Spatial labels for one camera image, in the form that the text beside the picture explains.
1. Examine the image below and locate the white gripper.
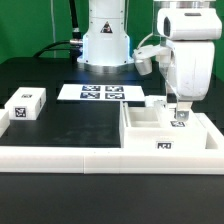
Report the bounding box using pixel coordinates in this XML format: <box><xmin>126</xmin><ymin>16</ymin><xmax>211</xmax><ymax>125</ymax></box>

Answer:
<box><xmin>157</xmin><ymin>8</ymin><xmax>222</xmax><ymax>121</ymax></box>

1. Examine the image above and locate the white cabinet door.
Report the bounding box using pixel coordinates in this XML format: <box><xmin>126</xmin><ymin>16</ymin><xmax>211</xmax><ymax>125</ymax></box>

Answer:
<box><xmin>154</xmin><ymin>101</ymin><xmax>207</xmax><ymax>150</ymax></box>
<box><xmin>145</xmin><ymin>95</ymin><xmax>166</xmax><ymax>107</ymax></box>

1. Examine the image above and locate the white cabinet body box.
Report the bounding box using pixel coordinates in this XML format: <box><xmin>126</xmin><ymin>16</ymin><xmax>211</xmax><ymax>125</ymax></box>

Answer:
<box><xmin>119</xmin><ymin>101</ymin><xmax>220</xmax><ymax>149</ymax></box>

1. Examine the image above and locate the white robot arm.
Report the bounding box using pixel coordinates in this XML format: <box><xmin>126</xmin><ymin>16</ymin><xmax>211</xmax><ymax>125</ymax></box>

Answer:
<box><xmin>78</xmin><ymin>0</ymin><xmax>222</xmax><ymax>121</ymax></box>

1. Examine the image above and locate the white cabinet top box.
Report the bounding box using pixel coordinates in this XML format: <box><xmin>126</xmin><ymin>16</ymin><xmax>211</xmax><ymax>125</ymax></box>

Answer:
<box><xmin>5</xmin><ymin>87</ymin><xmax>46</xmax><ymax>120</ymax></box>

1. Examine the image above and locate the white marker sheet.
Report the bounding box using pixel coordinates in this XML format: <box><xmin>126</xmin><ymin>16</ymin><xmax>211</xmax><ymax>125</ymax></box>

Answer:
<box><xmin>58</xmin><ymin>84</ymin><xmax>145</xmax><ymax>102</ymax></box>

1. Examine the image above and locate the white U-shaped fence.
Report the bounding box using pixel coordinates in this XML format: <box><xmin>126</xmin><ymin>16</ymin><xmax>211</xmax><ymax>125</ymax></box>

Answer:
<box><xmin>0</xmin><ymin>108</ymin><xmax>224</xmax><ymax>175</ymax></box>

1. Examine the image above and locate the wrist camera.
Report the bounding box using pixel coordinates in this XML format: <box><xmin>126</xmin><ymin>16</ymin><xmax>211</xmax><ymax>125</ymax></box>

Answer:
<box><xmin>132</xmin><ymin>45</ymin><xmax>171</xmax><ymax>75</ymax></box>

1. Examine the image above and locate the black cable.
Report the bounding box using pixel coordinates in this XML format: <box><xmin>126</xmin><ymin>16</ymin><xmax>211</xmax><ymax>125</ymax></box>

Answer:
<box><xmin>32</xmin><ymin>0</ymin><xmax>83</xmax><ymax>58</ymax></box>

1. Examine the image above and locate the white cable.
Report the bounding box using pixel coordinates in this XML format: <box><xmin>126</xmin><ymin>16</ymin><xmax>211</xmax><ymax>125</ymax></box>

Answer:
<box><xmin>49</xmin><ymin>0</ymin><xmax>56</xmax><ymax>58</ymax></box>

